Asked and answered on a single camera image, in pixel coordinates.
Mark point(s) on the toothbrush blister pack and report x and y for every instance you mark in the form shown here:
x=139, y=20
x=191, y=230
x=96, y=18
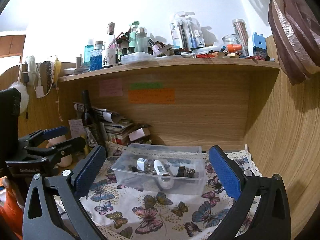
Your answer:
x=186, y=32

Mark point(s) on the white charger plug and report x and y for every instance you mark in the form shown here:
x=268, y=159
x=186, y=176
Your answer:
x=143, y=165

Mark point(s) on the white fluffy pompom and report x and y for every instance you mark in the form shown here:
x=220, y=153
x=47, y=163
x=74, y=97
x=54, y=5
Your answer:
x=24, y=95

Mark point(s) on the stack of papers and magazines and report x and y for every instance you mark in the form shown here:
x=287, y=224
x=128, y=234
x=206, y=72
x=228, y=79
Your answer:
x=116, y=128

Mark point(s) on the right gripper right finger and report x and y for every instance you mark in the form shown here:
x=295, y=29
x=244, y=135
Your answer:
x=228, y=171

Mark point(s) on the blue glass bottle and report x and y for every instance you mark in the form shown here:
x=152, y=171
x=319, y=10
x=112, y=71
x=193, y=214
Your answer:
x=96, y=59

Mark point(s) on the brown hanging cloth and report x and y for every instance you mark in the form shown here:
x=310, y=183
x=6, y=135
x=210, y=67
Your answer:
x=295, y=30

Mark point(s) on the clear plastic storage box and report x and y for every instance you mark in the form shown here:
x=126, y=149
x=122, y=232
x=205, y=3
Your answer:
x=172, y=158

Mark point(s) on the butterfly print tablecloth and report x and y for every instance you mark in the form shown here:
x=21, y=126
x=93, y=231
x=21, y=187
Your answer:
x=122, y=212

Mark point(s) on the white thermometer device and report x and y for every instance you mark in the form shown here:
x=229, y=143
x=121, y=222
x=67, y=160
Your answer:
x=165, y=179

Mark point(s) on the dark wine bottle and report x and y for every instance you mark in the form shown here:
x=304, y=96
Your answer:
x=90, y=119

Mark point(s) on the orange sticky note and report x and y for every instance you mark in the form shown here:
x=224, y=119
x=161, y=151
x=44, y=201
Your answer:
x=156, y=96

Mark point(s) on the green sticky note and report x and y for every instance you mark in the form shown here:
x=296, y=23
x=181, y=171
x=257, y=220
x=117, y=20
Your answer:
x=146, y=85

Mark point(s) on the clear jar with sticks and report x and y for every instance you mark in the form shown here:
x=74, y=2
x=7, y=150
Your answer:
x=240, y=30

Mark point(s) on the small white cardboard box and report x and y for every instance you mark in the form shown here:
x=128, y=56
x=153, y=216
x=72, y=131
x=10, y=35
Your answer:
x=138, y=134

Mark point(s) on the clear flat plastic container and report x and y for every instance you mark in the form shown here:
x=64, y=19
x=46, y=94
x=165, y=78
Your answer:
x=136, y=57

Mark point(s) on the teal pump bottle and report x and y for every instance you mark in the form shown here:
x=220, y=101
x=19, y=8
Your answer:
x=132, y=36

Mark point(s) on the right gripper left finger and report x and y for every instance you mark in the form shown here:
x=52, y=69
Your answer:
x=86, y=171

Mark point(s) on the pink sticky note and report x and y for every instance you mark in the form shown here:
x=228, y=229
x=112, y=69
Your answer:
x=110, y=87

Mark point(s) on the wooden shelf board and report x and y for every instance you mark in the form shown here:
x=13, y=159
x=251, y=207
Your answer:
x=180, y=64

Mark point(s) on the black round bell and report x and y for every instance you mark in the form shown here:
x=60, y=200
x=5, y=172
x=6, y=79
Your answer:
x=185, y=172

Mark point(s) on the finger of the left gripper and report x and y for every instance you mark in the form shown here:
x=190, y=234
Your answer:
x=58, y=151
x=38, y=137

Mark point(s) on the blue plastic sharpener box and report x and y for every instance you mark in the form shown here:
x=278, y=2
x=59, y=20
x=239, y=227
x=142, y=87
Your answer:
x=259, y=46

